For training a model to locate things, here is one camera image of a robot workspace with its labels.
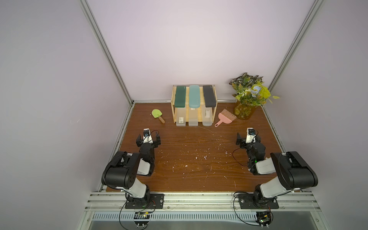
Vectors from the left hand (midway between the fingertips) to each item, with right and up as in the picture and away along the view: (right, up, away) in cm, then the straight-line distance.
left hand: (150, 132), depth 89 cm
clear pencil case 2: (+28, +9, +19) cm, 36 cm away
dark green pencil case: (+19, +20, +3) cm, 28 cm away
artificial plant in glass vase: (+67, +26, +6) cm, 72 cm away
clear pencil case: (+19, +8, +14) cm, 25 cm away
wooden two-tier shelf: (+14, +15, +6) cm, 22 cm away
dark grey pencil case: (+39, +23, +3) cm, 45 cm away
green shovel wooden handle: (-1, +12, +25) cm, 27 cm away
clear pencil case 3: (+39, +10, +17) cm, 44 cm away
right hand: (+63, +1, -1) cm, 63 cm away
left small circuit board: (0, -43, -17) cm, 46 cm away
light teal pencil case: (+29, +24, +6) cm, 38 cm away
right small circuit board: (+63, -40, -20) cm, 77 cm away
